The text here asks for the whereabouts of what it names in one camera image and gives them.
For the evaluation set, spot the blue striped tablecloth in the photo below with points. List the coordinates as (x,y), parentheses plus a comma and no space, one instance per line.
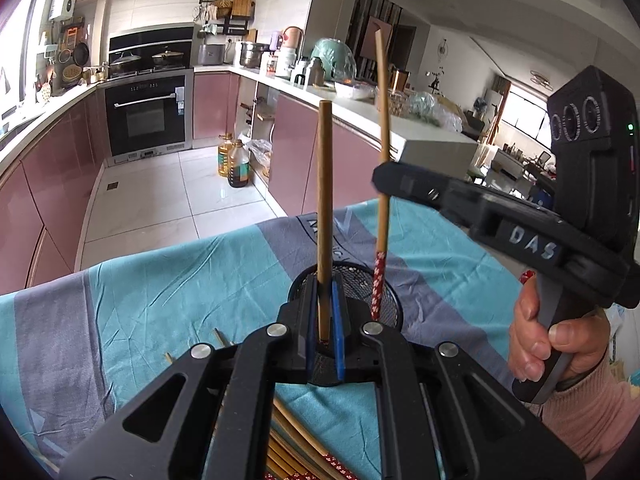
(150,300)

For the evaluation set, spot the person's right hand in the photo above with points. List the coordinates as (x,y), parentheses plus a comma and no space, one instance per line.
(580,340)

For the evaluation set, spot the kitchen window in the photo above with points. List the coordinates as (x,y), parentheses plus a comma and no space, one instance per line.
(20,25)

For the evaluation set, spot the pink wall picture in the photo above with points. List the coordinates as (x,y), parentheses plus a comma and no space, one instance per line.
(372,35)

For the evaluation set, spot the yellow cooking oil bottle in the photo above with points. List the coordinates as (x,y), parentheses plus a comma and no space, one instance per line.
(224,155)

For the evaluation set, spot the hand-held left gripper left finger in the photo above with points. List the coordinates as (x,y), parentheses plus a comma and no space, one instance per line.
(312,325)

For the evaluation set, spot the black wok with lid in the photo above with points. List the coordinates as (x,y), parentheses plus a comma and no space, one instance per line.
(125,62)

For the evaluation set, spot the steel pot with glass lid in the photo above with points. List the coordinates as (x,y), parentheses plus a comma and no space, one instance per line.
(167,58)

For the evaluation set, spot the black wall rack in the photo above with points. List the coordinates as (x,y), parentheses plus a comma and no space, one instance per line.
(230,25)

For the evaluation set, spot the black built-in oven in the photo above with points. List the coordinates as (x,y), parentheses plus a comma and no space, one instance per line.
(145,115)

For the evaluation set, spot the wooden cutting board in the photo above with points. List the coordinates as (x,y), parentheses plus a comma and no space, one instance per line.
(242,6)

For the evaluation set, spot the plastic bag of vegetables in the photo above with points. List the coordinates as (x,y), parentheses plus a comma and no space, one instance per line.
(435,110)

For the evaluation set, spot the large steel stockpot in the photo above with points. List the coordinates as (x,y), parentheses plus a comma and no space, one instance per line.
(254,55)

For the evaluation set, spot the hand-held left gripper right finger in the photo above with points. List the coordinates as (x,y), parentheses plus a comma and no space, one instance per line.
(339,325)

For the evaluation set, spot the round ceiling lamp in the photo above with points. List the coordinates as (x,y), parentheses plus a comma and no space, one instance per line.
(541,81)

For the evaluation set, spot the clear plastic snack container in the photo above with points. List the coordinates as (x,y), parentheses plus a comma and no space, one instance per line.
(395,105)

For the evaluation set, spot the mint green air fryer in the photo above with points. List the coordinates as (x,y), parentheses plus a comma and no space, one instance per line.
(335,57)

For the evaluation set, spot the pile of bamboo chopsticks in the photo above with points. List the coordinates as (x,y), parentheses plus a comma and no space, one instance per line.
(295,455)

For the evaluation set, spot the black range hood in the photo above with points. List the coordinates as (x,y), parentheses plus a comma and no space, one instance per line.
(150,40)

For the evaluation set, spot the dark cooking oil bottle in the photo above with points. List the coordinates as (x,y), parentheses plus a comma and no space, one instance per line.
(239,167)

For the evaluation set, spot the white bottle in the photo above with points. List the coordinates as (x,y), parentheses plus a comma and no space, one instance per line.
(284,62)

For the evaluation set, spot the steel thermos bottle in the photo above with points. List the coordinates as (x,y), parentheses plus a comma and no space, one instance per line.
(317,72)

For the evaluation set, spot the copper tumbler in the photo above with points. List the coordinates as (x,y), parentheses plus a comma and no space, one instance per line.
(398,81)

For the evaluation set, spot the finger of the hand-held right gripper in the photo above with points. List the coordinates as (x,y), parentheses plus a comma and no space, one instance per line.
(400,180)

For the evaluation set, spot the black mesh utensil holder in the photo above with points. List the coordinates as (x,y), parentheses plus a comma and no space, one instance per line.
(389,302)

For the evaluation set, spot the silver rice cooker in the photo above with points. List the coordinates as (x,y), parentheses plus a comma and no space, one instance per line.
(212,55)

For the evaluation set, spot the black hanging frying pan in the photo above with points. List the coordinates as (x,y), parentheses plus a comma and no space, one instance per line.
(81,54)

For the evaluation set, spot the pink base cabinets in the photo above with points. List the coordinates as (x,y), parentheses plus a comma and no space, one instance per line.
(50,185)
(310,160)

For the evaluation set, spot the clear plastic bag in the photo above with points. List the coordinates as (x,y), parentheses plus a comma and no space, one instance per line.
(260,155)

